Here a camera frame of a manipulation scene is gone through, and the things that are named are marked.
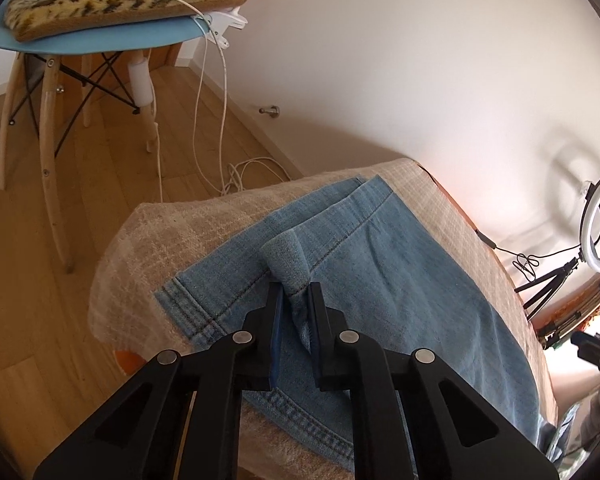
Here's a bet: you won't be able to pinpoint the white lamp cable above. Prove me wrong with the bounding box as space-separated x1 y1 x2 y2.
205 35 296 196

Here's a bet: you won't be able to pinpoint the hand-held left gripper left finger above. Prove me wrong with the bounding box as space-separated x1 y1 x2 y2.
32 282 286 480

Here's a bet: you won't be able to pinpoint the beige plaid blanket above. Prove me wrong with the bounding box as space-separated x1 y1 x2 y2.
87 157 551 480

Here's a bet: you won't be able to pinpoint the stack of books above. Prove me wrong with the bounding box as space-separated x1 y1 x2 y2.
535 277 600 348

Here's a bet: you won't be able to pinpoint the white ring light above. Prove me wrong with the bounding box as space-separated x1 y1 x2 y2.
577 170 600 276

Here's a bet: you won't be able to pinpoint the leopard print cushion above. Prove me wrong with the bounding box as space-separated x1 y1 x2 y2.
4 0 251 43

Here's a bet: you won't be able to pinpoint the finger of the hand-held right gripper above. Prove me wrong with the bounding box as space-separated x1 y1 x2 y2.
571 332 600 376

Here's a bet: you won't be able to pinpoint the blue denim pants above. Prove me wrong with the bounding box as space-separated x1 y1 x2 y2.
154 175 556 466

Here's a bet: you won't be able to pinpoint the blue chair with wooden legs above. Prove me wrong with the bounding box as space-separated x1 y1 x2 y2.
0 0 216 273

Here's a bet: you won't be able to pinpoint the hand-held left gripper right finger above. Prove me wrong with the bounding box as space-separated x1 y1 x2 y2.
306 282 561 480

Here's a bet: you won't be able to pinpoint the black ring light cable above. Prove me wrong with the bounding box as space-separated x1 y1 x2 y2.
472 227 583 281

